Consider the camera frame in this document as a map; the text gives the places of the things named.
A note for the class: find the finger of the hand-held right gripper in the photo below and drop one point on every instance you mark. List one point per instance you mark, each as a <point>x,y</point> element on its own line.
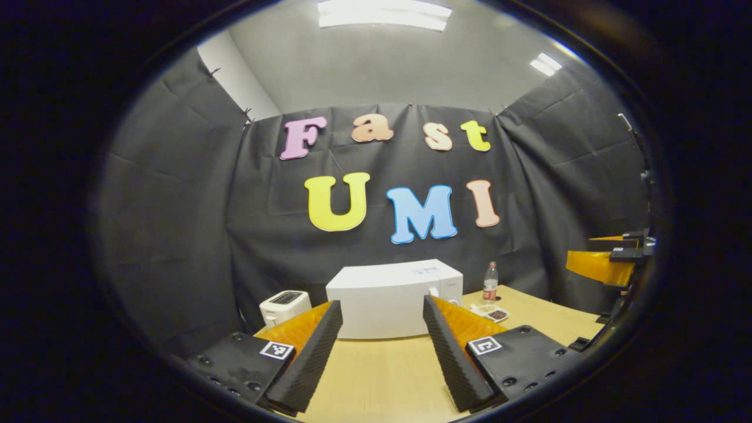
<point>596,265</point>
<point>611,242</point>

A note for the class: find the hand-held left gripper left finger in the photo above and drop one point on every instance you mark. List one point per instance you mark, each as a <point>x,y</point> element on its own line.
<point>314,358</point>

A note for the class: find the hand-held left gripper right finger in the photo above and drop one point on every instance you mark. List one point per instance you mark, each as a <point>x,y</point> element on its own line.
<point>449,358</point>

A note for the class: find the white microwave oven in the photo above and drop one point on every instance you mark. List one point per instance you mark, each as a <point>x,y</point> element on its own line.
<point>382,294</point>

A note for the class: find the white toaster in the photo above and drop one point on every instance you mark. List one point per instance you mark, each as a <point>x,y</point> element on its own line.
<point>282,305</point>

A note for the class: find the white divided dish of beans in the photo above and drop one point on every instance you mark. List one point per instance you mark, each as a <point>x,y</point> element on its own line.
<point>496,314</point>

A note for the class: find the small black clamp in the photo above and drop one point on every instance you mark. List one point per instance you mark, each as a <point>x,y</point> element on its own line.
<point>584,345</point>

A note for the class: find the clear bottle red label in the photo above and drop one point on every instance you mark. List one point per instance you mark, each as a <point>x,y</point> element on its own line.
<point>490,288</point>

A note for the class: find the black backdrop cloth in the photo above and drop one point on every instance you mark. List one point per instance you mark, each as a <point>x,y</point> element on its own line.
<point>176,235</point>

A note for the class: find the large ceiling light panel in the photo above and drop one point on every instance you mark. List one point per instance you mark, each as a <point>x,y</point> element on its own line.
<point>385,14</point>

